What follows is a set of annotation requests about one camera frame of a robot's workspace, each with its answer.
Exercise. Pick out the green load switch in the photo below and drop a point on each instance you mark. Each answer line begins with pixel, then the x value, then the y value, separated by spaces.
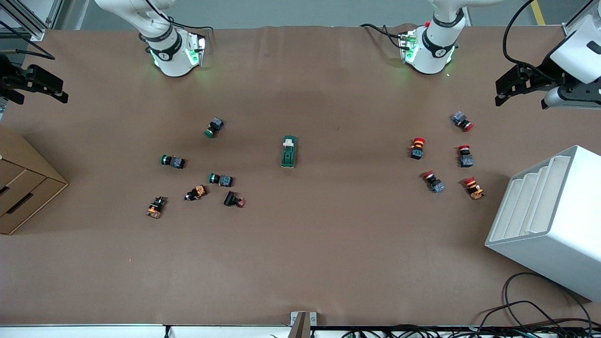
pixel 289 151

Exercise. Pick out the green push button grey block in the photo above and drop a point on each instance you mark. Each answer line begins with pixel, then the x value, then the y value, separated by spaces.
pixel 214 127
pixel 221 180
pixel 173 161

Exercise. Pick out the aluminium frame profile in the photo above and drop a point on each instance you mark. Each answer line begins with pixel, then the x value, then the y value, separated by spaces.
pixel 37 34
pixel 570 29

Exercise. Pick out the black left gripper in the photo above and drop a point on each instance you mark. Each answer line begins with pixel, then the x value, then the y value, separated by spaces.
pixel 543 76

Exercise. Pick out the white slotted rack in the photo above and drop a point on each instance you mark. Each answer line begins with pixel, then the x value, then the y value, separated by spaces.
pixel 554 234

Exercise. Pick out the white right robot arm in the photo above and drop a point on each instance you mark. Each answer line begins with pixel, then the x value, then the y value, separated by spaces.
pixel 171 51

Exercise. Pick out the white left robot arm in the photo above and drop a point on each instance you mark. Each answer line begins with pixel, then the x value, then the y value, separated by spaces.
pixel 434 47

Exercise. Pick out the grey metal bracket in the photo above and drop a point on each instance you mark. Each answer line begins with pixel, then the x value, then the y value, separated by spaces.
pixel 296 321

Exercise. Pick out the black switch with pink tip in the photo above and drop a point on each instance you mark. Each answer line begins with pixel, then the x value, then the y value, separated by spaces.
pixel 232 199

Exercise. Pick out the black push button orange block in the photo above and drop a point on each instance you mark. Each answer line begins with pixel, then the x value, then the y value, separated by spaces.
pixel 156 207
pixel 196 192

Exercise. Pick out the red emergency button grey block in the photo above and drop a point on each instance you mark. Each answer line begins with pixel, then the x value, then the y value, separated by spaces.
pixel 466 157
pixel 434 182
pixel 462 120

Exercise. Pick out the brown cardboard box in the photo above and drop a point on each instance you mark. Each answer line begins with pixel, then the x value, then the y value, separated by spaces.
pixel 23 188

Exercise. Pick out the white table edge rail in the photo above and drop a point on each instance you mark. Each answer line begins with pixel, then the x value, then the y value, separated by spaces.
pixel 94 332

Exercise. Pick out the brown table cover sheet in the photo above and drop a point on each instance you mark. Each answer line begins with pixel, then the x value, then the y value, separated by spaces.
pixel 328 244

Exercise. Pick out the red emergency button orange block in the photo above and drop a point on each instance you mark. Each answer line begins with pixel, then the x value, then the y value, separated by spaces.
pixel 474 188
pixel 417 149

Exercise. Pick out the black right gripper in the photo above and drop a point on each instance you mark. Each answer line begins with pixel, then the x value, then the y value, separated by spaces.
pixel 10 78

